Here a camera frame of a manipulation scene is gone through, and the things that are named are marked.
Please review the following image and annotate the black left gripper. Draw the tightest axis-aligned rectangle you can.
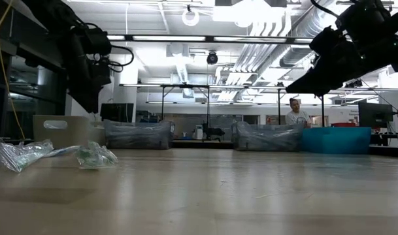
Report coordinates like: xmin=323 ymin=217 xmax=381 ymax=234
xmin=63 ymin=31 xmax=103 ymax=114

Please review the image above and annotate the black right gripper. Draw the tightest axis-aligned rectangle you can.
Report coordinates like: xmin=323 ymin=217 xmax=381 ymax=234
xmin=285 ymin=25 xmax=369 ymax=98

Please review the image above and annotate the green toothbrush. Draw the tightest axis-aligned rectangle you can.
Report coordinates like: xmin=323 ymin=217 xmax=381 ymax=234
xmin=75 ymin=140 xmax=120 ymax=170
xmin=0 ymin=138 xmax=55 ymax=173

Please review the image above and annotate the black monitor on arm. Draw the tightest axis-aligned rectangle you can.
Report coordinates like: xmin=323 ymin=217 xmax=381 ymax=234
xmin=357 ymin=102 xmax=394 ymax=129

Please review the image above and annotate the white plastic bin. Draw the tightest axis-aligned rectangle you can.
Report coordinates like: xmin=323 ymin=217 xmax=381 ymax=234
xmin=33 ymin=114 xmax=105 ymax=150

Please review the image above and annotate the person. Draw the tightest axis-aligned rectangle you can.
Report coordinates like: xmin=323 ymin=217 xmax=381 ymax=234
xmin=285 ymin=97 xmax=312 ymax=129

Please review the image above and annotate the black ceiling spotlight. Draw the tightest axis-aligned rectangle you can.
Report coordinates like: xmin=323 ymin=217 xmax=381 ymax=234
xmin=206 ymin=51 xmax=219 ymax=66
xmin=344 ymin=79 xmax=363 ymax=89

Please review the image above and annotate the blue toothbrush in clear wrapper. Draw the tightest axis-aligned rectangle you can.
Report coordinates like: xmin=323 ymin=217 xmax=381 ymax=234
xmin=43 ymin=145 xmax=82 ymax=159

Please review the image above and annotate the red box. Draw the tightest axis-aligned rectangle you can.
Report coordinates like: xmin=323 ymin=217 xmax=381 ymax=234
xmin=330 ymin=121 xmax=357 ymax=129

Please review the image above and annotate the smoky transparent plastic bin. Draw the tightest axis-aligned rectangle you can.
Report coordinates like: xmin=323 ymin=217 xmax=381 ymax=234
xmin=103 ymin=119 xmax=176 ymax=150
xmin=231 ymin=121 xmax=306 ymax=152

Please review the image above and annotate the teal plastic bin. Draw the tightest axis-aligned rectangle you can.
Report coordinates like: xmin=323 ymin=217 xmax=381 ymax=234
xmin=300 ymin=126 xmax=372 ymax=155

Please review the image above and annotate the round white ceiling lamp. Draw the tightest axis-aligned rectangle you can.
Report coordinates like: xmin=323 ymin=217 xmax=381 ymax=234
xmin=181 ymin=7 xmax=201 ymax=28

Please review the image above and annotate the black wall monitor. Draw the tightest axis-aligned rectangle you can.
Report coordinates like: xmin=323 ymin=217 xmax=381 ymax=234
xmin=99 ymin=102 xmax=135 ymax=123

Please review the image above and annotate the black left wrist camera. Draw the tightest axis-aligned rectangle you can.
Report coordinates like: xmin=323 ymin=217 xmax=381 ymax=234
xmin=90 ymin=57 xmax=112 ymax=86

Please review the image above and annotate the black metal stand frame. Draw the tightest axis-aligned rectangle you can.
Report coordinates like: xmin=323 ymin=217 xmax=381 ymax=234
xmin=276 ymin=86 xmax=326 ymax=127
xmin=159 ymin=84 xmax=210 ymax=127

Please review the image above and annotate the black left camera cable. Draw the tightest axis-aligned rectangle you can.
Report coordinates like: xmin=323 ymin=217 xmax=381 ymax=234
xmin=82 ymin=22 xmax=135 ymax=74

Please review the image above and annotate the black camera cable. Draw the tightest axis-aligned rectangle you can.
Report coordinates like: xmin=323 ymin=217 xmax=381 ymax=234
xmin=82 ymin=22 xmax=135 ymax=74
xmin=310 ymin=0 xmax=340 ymax=20

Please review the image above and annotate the black right camera cable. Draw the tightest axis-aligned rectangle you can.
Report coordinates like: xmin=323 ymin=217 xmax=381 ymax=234
xmin=310 ymin=0 xmax=340 ymax=20

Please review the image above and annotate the yellow cable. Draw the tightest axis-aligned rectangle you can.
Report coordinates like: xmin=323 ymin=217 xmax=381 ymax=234
xmin=0 ymin=0 xmax=26 ymax=140

